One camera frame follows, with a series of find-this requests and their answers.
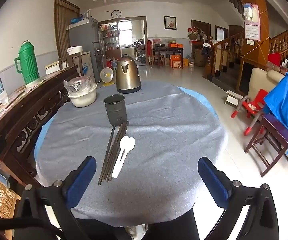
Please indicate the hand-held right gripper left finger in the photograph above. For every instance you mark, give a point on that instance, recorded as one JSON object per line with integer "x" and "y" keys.
{"x": 82, "y": 180}

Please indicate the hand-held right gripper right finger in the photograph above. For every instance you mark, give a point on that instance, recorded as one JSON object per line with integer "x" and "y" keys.
{"x": 212, "y": 181}

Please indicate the dark metal utensil holder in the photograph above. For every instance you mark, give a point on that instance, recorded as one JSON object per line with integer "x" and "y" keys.
{"x": 115, "y": 112}

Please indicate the floral patterned cloth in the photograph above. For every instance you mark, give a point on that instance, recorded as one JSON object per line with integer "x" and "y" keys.
{"x": 2, "y": 200}

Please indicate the carved wooden bench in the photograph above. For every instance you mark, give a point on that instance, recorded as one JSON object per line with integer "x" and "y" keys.
{"x": 34, "y": 120}

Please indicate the grey tablecloth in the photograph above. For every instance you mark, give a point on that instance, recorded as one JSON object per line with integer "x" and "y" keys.
{"x": 159, "y": 142}

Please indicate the person's dark trousers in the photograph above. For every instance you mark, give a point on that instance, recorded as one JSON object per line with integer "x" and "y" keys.
{"x": 159, "y": 230}

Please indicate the red capped water bottle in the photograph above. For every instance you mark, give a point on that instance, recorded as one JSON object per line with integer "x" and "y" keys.
{"x": 0, "y": 87}

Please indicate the white plastic basin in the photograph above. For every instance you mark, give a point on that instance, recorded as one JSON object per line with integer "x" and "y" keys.
{"x": 82, "y": 100}

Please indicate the dark wooden stool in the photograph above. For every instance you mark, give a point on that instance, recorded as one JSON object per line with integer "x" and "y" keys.
{"x": 274, "y": 127}

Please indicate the blue tablecloth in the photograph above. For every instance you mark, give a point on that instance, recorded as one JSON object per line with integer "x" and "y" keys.
{"x": 199, "y": 98}

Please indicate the white step stool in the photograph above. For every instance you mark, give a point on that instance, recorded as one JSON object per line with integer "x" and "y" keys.
{"x": 234, "y": 96}

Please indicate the red child chair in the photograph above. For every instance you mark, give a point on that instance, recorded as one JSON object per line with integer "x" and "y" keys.
{"x": 255, "y": 102}

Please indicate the green thermos jug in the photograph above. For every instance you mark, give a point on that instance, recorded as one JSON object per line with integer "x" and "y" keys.
{"x": 29, "y": 62}

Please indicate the blue cloth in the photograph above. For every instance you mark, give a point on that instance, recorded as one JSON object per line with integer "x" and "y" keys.
{"x": 286, "y": 105}

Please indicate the small white fan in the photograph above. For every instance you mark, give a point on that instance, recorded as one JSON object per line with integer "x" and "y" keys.
{"x": 107, "y": 75}

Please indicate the beige sofa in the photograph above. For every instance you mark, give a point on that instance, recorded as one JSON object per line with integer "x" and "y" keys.
{"x": 256, "y": 80}

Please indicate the bronze electric kettle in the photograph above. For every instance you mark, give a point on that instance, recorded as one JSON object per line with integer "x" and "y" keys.
{"x": 127, "y": 77}

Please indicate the white blue printed appliance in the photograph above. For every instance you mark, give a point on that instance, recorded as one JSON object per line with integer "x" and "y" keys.
{"x": 86, "y": 65}

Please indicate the wooden stair railing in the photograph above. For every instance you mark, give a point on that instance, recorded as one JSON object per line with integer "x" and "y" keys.
{"x": 209, "y": 60}

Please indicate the clear water jug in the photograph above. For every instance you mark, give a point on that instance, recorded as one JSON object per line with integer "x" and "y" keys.
{"x": 191, "y": 61}

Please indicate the wooden chair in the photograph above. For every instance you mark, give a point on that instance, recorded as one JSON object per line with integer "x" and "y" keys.
{"x": 70, "y": 57}

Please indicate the orange cardboard box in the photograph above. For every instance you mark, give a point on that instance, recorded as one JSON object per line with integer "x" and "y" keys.
{"x": 176, "y": 61}

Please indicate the white rice cooker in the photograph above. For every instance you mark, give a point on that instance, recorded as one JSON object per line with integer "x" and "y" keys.
{"x": 74, "y": 50}

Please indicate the dark wooden side table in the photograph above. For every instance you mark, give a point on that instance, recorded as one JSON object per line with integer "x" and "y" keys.
{"x": 167, "y": 49}

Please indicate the flat orange box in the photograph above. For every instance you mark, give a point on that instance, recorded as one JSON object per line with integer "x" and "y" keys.
{"x": 176, "y": 45}

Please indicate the shelf cabinet with bottles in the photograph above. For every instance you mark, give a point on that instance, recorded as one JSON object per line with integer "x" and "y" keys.
{"x": 110, "y": 40}

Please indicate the grey refrigerator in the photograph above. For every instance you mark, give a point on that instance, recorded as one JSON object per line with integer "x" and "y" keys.
{"x": 84, "y": 35}

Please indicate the brown wooden door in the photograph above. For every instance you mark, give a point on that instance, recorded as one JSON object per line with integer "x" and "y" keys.
{"x": 64, "y": 27}

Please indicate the wall calendar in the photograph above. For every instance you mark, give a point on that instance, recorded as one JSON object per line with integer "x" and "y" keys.
{"x": 252, "y": 27}

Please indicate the framed wall picture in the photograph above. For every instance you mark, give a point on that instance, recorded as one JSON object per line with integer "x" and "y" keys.
{"x": 170, "y": 22}

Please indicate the round wall clock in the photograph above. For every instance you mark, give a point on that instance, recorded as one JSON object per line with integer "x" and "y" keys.
{"x": 116, "y": 14}

